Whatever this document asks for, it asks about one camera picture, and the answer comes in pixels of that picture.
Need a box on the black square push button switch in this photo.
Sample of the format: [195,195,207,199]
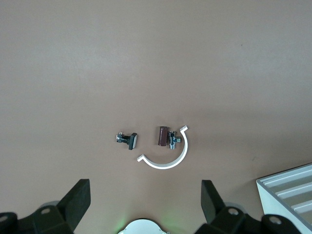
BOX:
[114,131,139,151]

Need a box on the white curved plastic clamp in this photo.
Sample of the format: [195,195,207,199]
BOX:
[136,124,190,170]

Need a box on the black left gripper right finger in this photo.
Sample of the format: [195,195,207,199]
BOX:
[195,179,300,234]

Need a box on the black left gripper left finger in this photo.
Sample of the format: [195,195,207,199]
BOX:
[0,178,91,234]

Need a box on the white drawer cabinet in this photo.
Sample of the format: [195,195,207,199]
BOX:
[255,162,312,234]

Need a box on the brown table mat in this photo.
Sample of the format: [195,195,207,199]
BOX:
[0,0,312,234]

